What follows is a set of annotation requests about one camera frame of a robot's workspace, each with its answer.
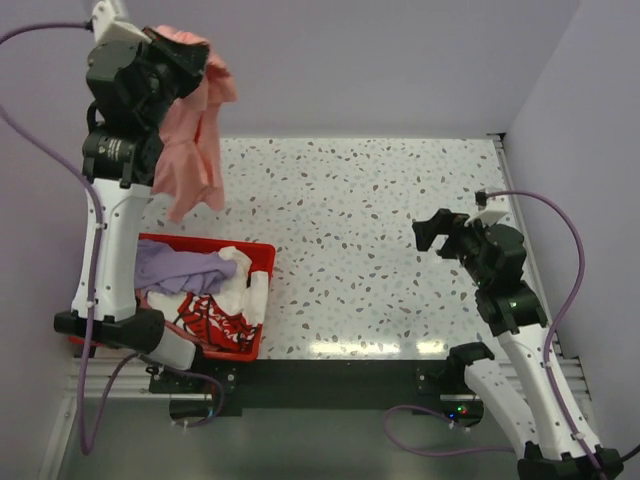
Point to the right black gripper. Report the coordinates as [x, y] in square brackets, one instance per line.
[443, 222]

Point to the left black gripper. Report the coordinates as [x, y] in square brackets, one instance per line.
[190, 58]

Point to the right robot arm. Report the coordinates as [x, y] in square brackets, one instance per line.
[542, 420]

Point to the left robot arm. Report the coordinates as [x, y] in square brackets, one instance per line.
[119, 167]

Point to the red plastic bin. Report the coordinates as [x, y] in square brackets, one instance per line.
[107, 311]

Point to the lavender t shirt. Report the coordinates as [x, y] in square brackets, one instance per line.
[159, 268]

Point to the white red printed t shirt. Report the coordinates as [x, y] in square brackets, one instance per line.
[227, 321]

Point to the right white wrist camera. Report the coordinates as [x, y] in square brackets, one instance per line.
[491, 208]

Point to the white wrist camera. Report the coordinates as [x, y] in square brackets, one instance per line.
[110, 22]
[491, 208]

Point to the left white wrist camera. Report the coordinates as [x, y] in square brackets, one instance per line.
[110, 22]

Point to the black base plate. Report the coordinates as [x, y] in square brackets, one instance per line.
[319, 384]

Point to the aluminium frame rail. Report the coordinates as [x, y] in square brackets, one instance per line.
[132, 382]

